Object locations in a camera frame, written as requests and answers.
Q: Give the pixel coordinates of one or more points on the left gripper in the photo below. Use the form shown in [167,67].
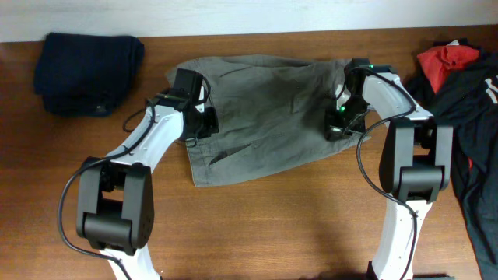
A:
[212,125]

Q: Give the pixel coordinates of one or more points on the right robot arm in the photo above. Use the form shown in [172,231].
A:
[415,161]

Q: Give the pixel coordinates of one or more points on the folded navy blue garment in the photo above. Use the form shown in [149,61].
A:
[86,75]

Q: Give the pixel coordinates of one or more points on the red garment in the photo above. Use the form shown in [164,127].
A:
[439,62]

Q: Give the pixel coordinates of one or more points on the grey shorts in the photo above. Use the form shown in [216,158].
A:
[271,114]

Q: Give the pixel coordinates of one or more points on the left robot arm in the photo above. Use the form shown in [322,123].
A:
[115,204]

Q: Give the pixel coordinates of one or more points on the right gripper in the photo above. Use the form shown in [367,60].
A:
[335,131]

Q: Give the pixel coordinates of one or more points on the black printed t-shirt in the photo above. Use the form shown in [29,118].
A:
[468,101]

